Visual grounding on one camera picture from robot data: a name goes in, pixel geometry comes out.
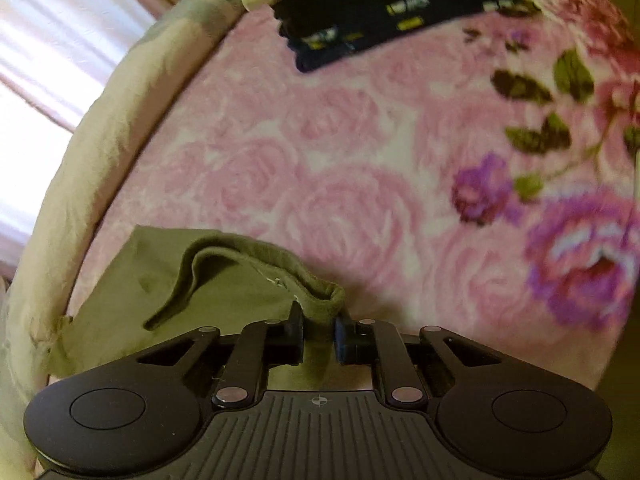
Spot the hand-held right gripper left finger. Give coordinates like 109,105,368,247
136,302,306,408

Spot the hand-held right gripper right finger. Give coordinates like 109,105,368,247
334,313,503,406

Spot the olive green garment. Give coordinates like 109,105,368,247
47,226,346,390

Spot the pink floral blanket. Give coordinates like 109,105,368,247
65,0,640,393

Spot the beige quilt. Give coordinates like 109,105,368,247
0,0,281,480

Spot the navy printed folded garment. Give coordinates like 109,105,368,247
272,0,543,73

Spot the white sheer curtain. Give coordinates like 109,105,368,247
0,0,158,266

